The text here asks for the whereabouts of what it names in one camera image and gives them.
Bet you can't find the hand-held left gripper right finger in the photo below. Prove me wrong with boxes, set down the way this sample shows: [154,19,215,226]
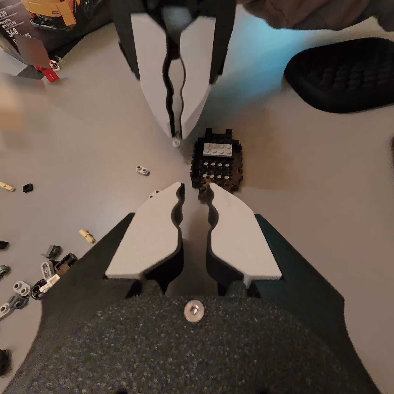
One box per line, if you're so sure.
[207,183,283,281]

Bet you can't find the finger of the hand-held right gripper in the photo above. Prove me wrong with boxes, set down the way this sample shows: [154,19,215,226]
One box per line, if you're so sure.
[179,17,216,140]
[130,13,173,139]

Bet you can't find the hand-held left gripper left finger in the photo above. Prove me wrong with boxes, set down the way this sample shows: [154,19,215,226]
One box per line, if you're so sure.
[105,182,185,279]

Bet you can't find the black brick plate assembly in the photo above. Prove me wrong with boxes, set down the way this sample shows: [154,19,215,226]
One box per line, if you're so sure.
[190,128,245,202]

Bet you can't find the light grey brick plate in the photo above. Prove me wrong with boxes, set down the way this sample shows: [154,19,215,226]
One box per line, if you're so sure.
[203,143,233,158]

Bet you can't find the pile of small brick pieces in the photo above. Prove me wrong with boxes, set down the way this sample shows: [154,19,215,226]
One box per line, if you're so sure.
[0,229,96,377]

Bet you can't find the person's right forearm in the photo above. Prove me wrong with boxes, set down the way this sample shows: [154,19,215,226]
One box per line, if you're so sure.
[237,0,394,32]

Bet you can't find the grey desk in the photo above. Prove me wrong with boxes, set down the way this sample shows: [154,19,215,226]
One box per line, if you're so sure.
[0,5,394,394]

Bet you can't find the toy car box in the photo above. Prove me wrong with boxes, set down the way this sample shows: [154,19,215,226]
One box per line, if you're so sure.
[0,0,113,80]

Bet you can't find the person's dark trousers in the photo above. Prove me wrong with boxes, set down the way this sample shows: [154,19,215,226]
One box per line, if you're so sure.
[284,38,394,114]

